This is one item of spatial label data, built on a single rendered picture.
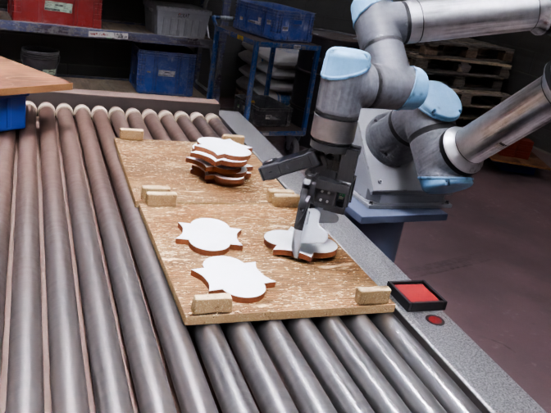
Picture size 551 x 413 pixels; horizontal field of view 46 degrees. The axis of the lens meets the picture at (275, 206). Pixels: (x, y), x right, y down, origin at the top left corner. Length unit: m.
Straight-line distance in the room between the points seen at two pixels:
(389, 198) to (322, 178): 0.58
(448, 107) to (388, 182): 0.25
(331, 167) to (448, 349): 0.35
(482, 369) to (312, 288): 0.29
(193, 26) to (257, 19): 1.07
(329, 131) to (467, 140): 0.45
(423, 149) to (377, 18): 0.44
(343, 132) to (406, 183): 0.64
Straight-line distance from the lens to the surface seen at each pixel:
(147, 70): 5.61
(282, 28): 4.58
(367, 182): 1.65
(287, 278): 1.08
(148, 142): 1.67
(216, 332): 0.94
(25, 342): 0.91
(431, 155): 1.49
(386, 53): 1.13
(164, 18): 5.53
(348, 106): 1.06
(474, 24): 1.24
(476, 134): 1.42
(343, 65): 1.04
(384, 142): 1.63
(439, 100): 1.55
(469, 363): 1.03
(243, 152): 1.41
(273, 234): 1.19
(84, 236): 1.18
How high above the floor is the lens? 1.43
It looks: 22 degrees down
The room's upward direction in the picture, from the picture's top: 10 degrees clockwise
